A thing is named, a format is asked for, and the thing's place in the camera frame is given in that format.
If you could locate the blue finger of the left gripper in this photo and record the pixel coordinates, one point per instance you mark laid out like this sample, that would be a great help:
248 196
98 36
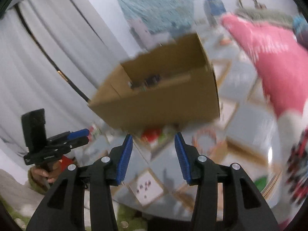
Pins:
77 142
78 134

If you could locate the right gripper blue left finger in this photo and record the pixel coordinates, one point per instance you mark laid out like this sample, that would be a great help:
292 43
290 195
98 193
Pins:
62 208

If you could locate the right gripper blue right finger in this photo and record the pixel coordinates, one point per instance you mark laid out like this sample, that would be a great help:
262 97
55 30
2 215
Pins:
227 198

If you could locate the person's left hand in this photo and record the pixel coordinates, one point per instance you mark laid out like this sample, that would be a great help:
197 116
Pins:
40 175

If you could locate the fruit pattern tablecloth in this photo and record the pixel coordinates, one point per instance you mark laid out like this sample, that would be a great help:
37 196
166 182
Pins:
245 133

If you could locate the white curtain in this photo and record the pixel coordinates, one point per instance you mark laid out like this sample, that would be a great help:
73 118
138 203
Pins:
54 56

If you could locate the brown cardboard box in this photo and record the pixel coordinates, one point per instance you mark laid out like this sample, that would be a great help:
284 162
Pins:
172 84

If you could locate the teal floral garment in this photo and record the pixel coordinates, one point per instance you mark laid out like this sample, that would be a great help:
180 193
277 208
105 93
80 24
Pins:
160 15

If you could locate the pink floral blanket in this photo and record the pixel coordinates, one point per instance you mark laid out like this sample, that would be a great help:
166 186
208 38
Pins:
281 64

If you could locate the blue water jug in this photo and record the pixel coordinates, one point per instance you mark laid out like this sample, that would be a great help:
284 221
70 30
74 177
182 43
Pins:
214 9

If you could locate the blue patterned blanket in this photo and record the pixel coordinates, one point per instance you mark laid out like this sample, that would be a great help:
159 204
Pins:
300 28

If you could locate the grey handbag with handle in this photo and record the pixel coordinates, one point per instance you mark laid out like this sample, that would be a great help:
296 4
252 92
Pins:
260 13

